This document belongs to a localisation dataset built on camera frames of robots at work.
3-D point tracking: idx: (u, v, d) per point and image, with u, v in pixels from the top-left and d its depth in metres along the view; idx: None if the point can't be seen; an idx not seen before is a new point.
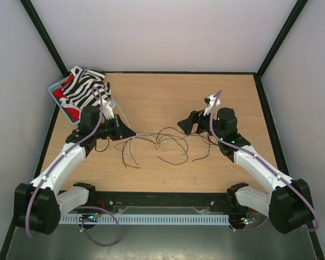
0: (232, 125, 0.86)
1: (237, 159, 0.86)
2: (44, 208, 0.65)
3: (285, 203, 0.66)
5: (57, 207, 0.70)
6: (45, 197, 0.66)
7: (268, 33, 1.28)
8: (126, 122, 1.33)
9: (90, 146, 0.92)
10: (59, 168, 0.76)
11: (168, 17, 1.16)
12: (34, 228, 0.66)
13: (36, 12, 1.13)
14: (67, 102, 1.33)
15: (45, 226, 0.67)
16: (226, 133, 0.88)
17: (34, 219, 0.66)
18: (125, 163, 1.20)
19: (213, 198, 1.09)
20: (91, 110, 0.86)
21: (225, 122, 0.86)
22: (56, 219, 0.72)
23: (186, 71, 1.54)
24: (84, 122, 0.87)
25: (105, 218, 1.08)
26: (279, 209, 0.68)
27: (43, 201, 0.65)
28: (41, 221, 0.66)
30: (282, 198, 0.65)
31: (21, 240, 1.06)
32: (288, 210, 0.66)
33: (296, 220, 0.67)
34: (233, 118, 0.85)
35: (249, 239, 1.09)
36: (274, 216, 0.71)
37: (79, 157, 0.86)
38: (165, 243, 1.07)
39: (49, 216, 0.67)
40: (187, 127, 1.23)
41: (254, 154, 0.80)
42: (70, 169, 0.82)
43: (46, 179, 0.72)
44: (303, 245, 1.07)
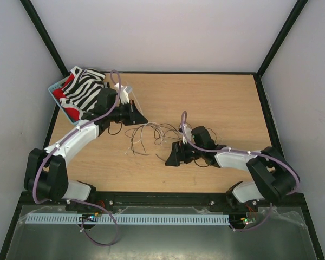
0: (206, 136, 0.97)
1: (221, 162, 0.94)
2: (54, 176, 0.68)
3: (261, 169, 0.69)
5: (64, 179, 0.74)
6: (56, 163, 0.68)
7: (268, 33, 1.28)
8: (139, 108, 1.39)
9: (103, 127, 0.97)
10: (71, 140, 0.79)
11: (168, 17, 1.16)
12: (41, 193, 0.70)
13: (36, 12, 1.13)
14: (67, 102, 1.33)
15: (53, 193, 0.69)
16: (205, 145, 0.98)
17: (43, 184, 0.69)
18: (133, 148, 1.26)
19: (213, 198, 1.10)
20: (108, 91, 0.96)
21: (199, 136, 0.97)
22: (62, 188, 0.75)
23: (187, 71, 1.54)
24: (102, 102, 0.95)
25: (105, 218, 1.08)
26: (259, 179, 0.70)
27: (53, 168, 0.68)
28: (49, 187, 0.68)
30: (255, 164, 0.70)
31: (21, 241, 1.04)
32: (266, 174, 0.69)
33: (280, 182, 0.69)
34: (203, 130, 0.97)
35: (250, 240, 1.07)
36: (262, 189, 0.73)
37: (91, 135, 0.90)
38: (165, 243, 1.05)
39: (58, 182, 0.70)
40: (175, 160, 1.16)
41: (228, 149, 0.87)
42: (81, 144, 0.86)
43: (59, 147, 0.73)
44: (302, 245, 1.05)
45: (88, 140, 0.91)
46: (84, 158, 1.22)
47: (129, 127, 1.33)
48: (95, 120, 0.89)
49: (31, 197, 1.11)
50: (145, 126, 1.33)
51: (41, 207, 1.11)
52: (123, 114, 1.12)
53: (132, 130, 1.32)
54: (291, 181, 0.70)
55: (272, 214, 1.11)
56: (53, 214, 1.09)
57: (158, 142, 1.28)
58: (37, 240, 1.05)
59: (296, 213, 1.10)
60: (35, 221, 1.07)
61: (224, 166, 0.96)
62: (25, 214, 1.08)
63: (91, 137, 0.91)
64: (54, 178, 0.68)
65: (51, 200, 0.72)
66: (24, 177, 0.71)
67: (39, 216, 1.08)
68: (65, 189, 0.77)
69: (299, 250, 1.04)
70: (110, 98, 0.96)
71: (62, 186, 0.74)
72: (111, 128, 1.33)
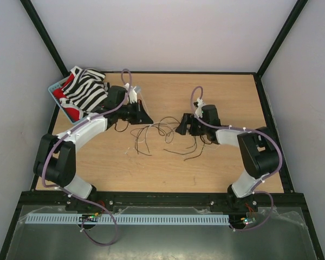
0: (213, 114, 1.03)
1: (219, 137, 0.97)
2: (63, 161, 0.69)
3: (249, 142, 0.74)
5: (72, 164, 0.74)
6: (66, 149, 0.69)
7: (268, 33, 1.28)
8: (145, 107, 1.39)
9: (111, 122, 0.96)
10: (83, 128, 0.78)
11: (168, 16, 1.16)
12: (50, 177, 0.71)
13: (36, 12, 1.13)
14: (67, 102, 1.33)
15: (60, 179, 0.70)
16: (210, 122, 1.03)
17: (52, 170, 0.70)
18: (137, 148, 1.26)
19: (213, 198, 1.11)
20: (118, 88, 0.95)
21: (206, 112, 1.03)
22: (70, 175, 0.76)
23: (186, 71, 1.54)
24: (111, 98, 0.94)
25: (105, 218, 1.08)
26: (245, 151, 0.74)
27: (64, 153, 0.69)
28: (58, 172, 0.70)
30: (245, 136, 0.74)
31: (21, 241, 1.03)
32: (252, 147, 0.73)
33: (263, 158, 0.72)
34: (213, 108, 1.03)
35: (250, 240, 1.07)
36: (246, 163, 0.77)
37: (101, 128, 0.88)
38: (165, 243, 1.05)
39: (66, 169, 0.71)
40: (182, 128, 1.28)
41: (229, 125, 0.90)
42: (90, 135, 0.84)
43: (70, 134, 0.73)
44: (303, 244, 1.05)
45: (98, 131, 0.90)
46: (84, 158, 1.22)
47: (134, 127, 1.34)
48: (104, 114, 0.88)
49: (32, 197, 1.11)
50: (150, 126, 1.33)
51: (41, 207, 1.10)
52: (131, 112, 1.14)
53: (138, 130, 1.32)
54: (274, 160, 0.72)
55: (272, 215, 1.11)
56: (53, 214, 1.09)
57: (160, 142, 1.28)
58: (37, 241, 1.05)
59: (297, 213, 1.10)
60: (35, 221, 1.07)
61: (220, 143, 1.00)
62: (25, 214, 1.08)
63: (101, 129, 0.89)
64: (64, 163, 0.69)
65: (59, 185, 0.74)
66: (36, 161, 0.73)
67: (39, 216, 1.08)
68: (73, 176, 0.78)
69: (299, 250, 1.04)
70: (120, 95, 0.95)
71: (71, 171, 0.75)
72: (118, 125, 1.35)
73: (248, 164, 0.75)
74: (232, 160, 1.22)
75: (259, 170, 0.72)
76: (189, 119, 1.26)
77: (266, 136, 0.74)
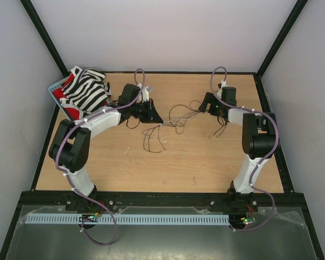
0: (231, 94, 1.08)
1: (230, 115, 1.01)
2: (78, 147, 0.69)
3: (252, 121, 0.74)
5: (85, 151, 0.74)
6: (82, 135, 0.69)
7: (268, 33, 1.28)
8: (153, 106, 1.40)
9: (123, 117, 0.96)
10: (98, 118, 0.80)
11: (168, 16, 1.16)
12: (63, 162, 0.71)
13: (36, 12, 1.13)
14: (67, 102, 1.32)
15: (73, 164, 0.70)
16: (227, 101, 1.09)
17: (66, 155, 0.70)
18: (148, 144, 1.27)
19: (213, 198, 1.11)
20: (133, 86, 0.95)
21: (225, 91, 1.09)
22: (83, 161, 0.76)
23: (187, 71, 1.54)
24: (126, 95, 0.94)
25: (105, 218, 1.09)
26: (246, 129, 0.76)
27: (79, 138, 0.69)
28: (72, 157, 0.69)
30: (249, 115, 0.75)
31: (21, 241, 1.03)
32: (253, 127, 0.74)
33: (260, 138, 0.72)
34: (233, 88, 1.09)
35: (250, 240, 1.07)
36: (244, 142, 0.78)
37: (114, 121, 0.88)
38: (165, 243, 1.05)
39: (80, 154, 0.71)
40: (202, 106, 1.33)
41: (242, 106, 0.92)
42: (104, 127, 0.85)
43: (86, 122, 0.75)
44: (303, 244, 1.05)
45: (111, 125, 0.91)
46: None
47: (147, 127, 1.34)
48: (118, 108, 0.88)
49: (32, 197, 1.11)
50: (162, 125, 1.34)
51: (41, 207, 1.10)
52: (142, 110, 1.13)
53: (150, 129, 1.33)
54: (270, 143, 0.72)
55: (272, 215, 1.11)
56: (53, 214, 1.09)
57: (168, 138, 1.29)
58: (37, 241, 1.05)
59: (297, 213, 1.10)
60: (35, 221, 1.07)
61: (230, 122, 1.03)
62: (25, 214, 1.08)
63: (114, 123, 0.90)
64: (79, 149, 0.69)
65: (71, 170, 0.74)
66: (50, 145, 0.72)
67: (39, 215, 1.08)
68: (84, 162, 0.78)
69: (299, 250, 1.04)
70: (134, 92, 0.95)
71: (83, 158, 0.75)
72: (130, 122, 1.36)
73: (246, 142, 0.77)
74: (232, 160, 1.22)
75: (252, 149, 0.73)
76: (210, 99, 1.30)
77: (271, 121, 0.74)
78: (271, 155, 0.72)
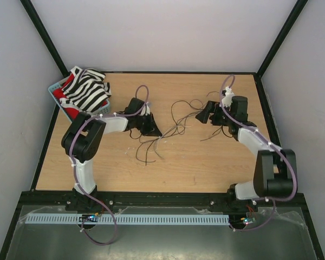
0: (242, 108, 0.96)
1: (240, 136, 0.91)
2: (92, 137, 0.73)
3: (268, 163, 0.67)
5: (97, 143, 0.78)
6: (98, 125, 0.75)
7: (268, 34, 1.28)
8: (153, 106, 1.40)
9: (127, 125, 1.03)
10: (110, 118, 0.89)
11: (168, 16, 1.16)
12: (76, 151, 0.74)
13: (36, 12, 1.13)
14: (67, 102, 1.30)
15: (86, 154, 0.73)
16: (237, 114, 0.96)
17: (79, 144, 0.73)
18: (148, 144, 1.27)
19: (213, 198, 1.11)
20: (139, 99, 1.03)
21: (236, 103, 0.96)
22: (92, 154, 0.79)
23: (187, 71, 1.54)
24: (131, 108, 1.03)
25: (105, 218, 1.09)
26: (260, 170, 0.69)
27: (96, 128, 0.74)
28: (86, 146, 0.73)
30: (265, 156, 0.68)
31: (21, 241, 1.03)
32: (268, 168, 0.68)
33: (276, 183, 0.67)
34: (244, 100, 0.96)
35: (251, 240, 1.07)
36: (257, 181, 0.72)
37: (121, 125, 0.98)
38: (165, 243, 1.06)
39: (93, 144, 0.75)
40: (204, 116, 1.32)
41: (255, 130, 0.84)
42: (112, 128, 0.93)
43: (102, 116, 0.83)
44: (303, 244, 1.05)
45: (117, 129, 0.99)
46: None
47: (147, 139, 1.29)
48: (125, 116, 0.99)
49: (32, 197, 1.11)
50: (161, 138, 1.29)
51: (41, 207, 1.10)
52: (144, 123, 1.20)
53: (149, 142, 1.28)
54: (285, 188, 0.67)
55: (272, 215, 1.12)
56: (53, 214, 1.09)
57: (168, 139, 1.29)
58: (37, 241, 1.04)
59: (297, 213, 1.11)
60: (35, 221, 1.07)
61: (240, 141, 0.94)
62: (25, 214, 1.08)
63: (119, 128, 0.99)
64: (93, 138, 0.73)
65: (81, 161, 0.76)
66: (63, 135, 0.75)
67: (39, 216, 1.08)
68: (93, 156, 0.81)
69: (299, 250, 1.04)
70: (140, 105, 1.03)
71: (94, 150, 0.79)
72: (132, 132, 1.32)
73: (259, 183, 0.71)
74: (232, 160, 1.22)
75: (265, 193, 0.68)
76: (213, 108, 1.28)
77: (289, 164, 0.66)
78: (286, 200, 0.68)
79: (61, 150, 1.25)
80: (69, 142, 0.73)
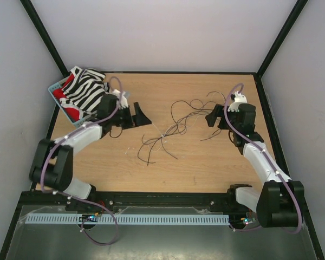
0: (249, 118, 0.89)
1: (246, 151, 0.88)
2: (61, 165, 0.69)
3: (275, 197, 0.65)
5: (69, 169, 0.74)
6: (64, 152, 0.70)
7: (268, 34, 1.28)
8: (153, 106, 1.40)
9: (105, 130, 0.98)
10: (79, 135, 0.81)
11: (168, 17, 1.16)
12: (47, 184, 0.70)
13: (36, 13, 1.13)
14: (67, 102, 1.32)
15: (58, 184, 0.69)
16: (243, 125, 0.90)
17: (50, 175, 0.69)
18: (148, 144, 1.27)
19: (213, 198, 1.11)
20: (109, 96, 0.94)
21: (243, 113, 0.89)
22: (67, 181, 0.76)
23: (187, 71, 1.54)
24: (103, 108, 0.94)
25: (105, 218, 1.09)
26: (266, 201, 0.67)
27: (62, 155, 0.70)
28: (57, 177, 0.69)
30: (272, 190, 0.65)
31: (20, 242, 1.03)
32: (275, 203, 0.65)
33: (281, 216, 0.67)
34: (252, 111, 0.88)
35: (249, 240, 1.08)
36: (259, 208, 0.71)
37: (96, 135, 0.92)
38: (165, 244, 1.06)
39: (64, 173, 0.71)
40: (211, 120, 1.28)
41: (262, 149, 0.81)
42: (86, 142, 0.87)
43: (67, 139, 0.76)
44: (302, 244, 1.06)
45: (92, 140, 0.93)
46: (84, 158, 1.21)
47: (148, 138, 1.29)
48: (98, 122, 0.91)
49: (31, 197, 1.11)
50: (164, 136, 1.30)
51: (41, 207, 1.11)
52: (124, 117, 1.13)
53: (153, 141, 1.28)
54: (286, 221, 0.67)
55: None
56: (53, 213, 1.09)
57: (168, 139, 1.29)
58: (37, 241, 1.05)
59: None
60: (35, 222, 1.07)
61: (244, 156, 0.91)
62: (25, 214, 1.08)
63: (96, 137, 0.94)
64: (62, 167, 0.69)
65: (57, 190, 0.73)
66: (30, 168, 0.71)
67: (39, 216, 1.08)
68: (70, 181, 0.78)
69: (299, 251, 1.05)
70: (111, 103, 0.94)
71: (67, 176, 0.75)
72: (112, 132, 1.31)
73: (261, 210, 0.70)
74: (232, 160, 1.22)
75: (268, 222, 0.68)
76: (219, 112, 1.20)
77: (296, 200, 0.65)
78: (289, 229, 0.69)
79: None
80: (38, 174, 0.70)
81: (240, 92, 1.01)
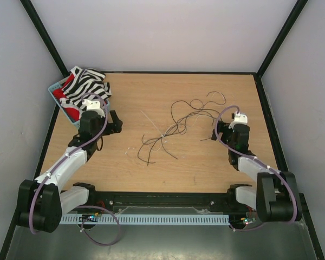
0: (244, 138, 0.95)
1: (240, 165, 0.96)
2: (47, 205, 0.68)
3: (269, 185, 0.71)
5: (58, 206, 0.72)
6: (49, 193, 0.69)
7: (268, 33, 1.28)
8: (153, 106, 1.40)
9: (91, 150, 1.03)
10: (62, 166, 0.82)
11: (168, 17, 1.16)
12: (36, 226, 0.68)
13: (36, 13, 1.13)
14: (67, 102, 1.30)
15: (47, 225, 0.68)
16: (238, 144, 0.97)
17: (37, 217, 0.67)
18: (148, 144, 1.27)
19: (213, 198, 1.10)
20: (90, 116, 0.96)
21: (238, 134, 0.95)
22: (57, 220, 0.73)
23: (187, 71, 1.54)
24: (85, 128, 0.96)
25: (105, 218, 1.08)
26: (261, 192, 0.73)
27: (47, 196, 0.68)
28: (44, 218, 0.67)
30: (265, 177, 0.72)
31: (21, 242, 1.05)
32: (270, 192, 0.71)
33: (279, 205, 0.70)
34: (246, 132, 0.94)
35: (249, 239, 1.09)
36: (259, 205, 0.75)
37: (81, 160, 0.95)
38: (165, 244, 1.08)
39: (52, 214, 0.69)
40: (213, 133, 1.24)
41: (254, 156, 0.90)
42: (72, 170, 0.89)
43: (50, 176, 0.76)
44: (302, 243, 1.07)
45: (79, 164, 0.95)
46: None
47: (148, 138, 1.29)
48: (82, 145, 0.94)
49: None
50: (164, 136, 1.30)
51: None
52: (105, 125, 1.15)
53: (153, 141, 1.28)
54: (287, 212, 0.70)
55: None
56: None
57: (168, 139, 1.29)
58: (37, 241, 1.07)
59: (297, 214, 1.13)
60: None
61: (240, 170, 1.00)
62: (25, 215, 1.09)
63: (82, 161, 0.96)
64: (49, 207, 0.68)
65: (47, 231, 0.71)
66: (15, 213, 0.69)
67: None
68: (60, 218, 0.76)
69: (298, 250, 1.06)
70: (91, 122, 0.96)
71: (57, 214, 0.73)
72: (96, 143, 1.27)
73: (260, 205, 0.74)
74: None
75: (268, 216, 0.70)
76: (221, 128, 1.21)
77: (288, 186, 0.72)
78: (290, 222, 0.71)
79: (61, 150, 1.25)
80: (26, 217, 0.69)
81: (240, 112, 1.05)
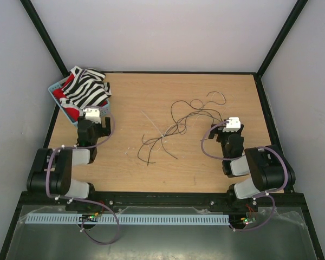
0: (238, 151, 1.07)
1: (233, 168, 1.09)
2: (63, 165, 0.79)
3: (257, 156, 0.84)
5: (69, 173, 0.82)
6: (65, 154, 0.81)
7: (268, 33, 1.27)
8: (153, 106, 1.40)
9: (93, 156, 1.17)
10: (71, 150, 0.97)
11: (168, 16, 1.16)
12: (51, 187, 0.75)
13: (36, 12, 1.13)
14: (68, 102, 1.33)
15: (62, 186, 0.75)
16: (232, 155, 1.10)
17: (52, 179, 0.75)
18: (148, 144, 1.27)
19: (213, 198, 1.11)
20: (86, 124, 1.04)
21: (233, 148, 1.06)
22: (66, 187, 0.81)
23: (187, 71, 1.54)
24: (83, 138, 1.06)
25: (105, 218, 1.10)
26: (254, 164, 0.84)
27: (63, 158, 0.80)
28: (59, 179, 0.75)
30: (253, 151, 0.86)
31: (20, 242, 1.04)
32: (259, 160, 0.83)
33: (271, 170, 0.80)
34: (240, 147, 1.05)
35: (249, 239, 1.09)
36: (254, 177, 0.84)
37: (85, 157, 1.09)
38: (165, 243, 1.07)
39: (65, 176, 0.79)
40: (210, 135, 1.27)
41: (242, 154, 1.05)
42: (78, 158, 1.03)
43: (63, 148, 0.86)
44: (302, 243, 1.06)
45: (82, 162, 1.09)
46: None
47: (148, 138, 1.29)
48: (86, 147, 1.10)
49: (32, 197, 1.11)
50: (164, 136, 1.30)
51: (41, 207, 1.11)
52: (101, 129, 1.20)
53: (153, 141, 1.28)
54: (281, 173, 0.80)
55: (272, 215, 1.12)
56: (54, 214, 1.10)
57: (168, 140, 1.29)
58: (37, 241, 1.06)
59: (296, 213, 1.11)
60: (35, 221, 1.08)
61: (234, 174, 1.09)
62: (25, 214, 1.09)
63: (85, 160, 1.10)
64: (64, 167, 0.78)
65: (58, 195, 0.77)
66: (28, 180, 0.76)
67: (39, 216, 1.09)
68: (67, 190, 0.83)
69: (299, 250, 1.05)
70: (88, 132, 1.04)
71: (67, 182, 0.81)
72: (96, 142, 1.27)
73: (256, 176, 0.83)
74: None
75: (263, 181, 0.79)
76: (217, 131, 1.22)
77: (275, 153, 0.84)
78: (285, 184, 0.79)
79: None
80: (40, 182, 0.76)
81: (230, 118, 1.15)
